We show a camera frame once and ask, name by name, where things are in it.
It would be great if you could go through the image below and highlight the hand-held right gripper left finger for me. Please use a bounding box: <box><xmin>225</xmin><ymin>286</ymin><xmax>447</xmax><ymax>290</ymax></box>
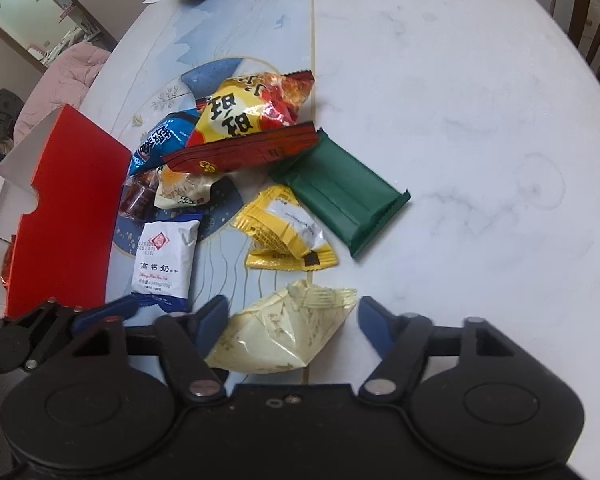
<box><xmin>72</xmin><ymin>294</ymin><xmax>229</xmax><ymax>404</ymax></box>

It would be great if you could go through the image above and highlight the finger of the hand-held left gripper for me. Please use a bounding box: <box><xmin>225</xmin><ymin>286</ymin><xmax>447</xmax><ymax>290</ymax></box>
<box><xmin>0</xmin><ymin>295</ymin><xmax>141</xmax><ymax>375</ymax></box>

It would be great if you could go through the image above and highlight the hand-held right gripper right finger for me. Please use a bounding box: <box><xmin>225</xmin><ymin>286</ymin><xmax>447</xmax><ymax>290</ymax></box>
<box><xmin>357</xmin><ymin>296</ymin><xmax>518</xmax><ymax>406</ymax></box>

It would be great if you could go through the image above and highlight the pale yellow snack packet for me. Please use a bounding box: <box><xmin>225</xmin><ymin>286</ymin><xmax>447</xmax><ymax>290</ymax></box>
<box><xmin>205</xmin><ymin>280</ymin><xmax>357</xmax><ymax>375</ymax></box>

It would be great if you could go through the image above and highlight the white and blue biscuit packet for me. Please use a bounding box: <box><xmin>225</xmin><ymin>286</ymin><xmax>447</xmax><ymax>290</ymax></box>
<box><xmin>130</xmin><ymin>211</ymin><xmax>204</xmax><ymax>313</ymax></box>

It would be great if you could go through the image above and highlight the small yellow snack packet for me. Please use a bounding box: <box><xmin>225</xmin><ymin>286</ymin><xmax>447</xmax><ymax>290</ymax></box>
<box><xmin>231</xmin><ymin>185</ymin><xmax>339</xmax><ymax>272</ymax></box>

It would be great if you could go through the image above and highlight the red cardboard box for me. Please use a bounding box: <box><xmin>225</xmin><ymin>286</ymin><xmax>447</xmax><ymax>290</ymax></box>
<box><xmin>0</xmin><ymin>103</ymin><xmax>133</xmax><ymax>320</ymax></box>

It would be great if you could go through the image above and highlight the brown pastry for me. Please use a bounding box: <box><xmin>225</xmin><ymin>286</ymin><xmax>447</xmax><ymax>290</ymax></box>
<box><xmin>116</xmin><ymin>165</ymin><xmax>163</xmax><ymax>223</ymax></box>

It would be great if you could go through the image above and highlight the green snack packet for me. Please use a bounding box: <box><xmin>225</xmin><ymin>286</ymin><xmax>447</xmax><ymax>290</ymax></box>
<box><xmin>269</xmin><ymin>127</ymin><xmax>412</xmax><ymax>260</ymax></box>

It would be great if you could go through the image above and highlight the egg yolk pastry packet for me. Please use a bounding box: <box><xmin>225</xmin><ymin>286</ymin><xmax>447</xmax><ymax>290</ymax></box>
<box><xmin>154</xmin><ymin>164</ymin><xmax>236</xmax><ymax>211</ymax></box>

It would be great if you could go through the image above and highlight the dark red snack packet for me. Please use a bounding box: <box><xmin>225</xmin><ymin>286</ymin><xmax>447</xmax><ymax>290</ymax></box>
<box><xmin>161</xmin><ymin>121</ymin><xmax>320</xmax><ymax>176</ymax></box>

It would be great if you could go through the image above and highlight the blue snack packet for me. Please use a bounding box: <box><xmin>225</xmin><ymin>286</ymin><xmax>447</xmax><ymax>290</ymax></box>
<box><xmin>126</xmin><ymin>109</ymin><xmax>203</xmax><ymax>177</ymax></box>

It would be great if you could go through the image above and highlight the yellow and red chip bag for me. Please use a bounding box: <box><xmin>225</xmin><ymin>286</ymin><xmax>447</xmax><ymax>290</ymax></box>
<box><xmin>189</xmin><ymin>70</ymin><xmax>315</xmax><ymax>148</ymax></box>

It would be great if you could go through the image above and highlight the orange snack packet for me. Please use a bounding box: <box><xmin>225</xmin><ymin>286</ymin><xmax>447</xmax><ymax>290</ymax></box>
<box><xmin>0</xmin><ymin>235</ymin><xmax>18</xmax><ymax>293</ymax></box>

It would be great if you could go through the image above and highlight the pink coat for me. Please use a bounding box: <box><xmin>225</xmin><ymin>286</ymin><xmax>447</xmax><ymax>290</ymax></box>
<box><xmin>15</xmin><ymin>41</ymin><xmax>112</xmax><ymax>146</ymax></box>

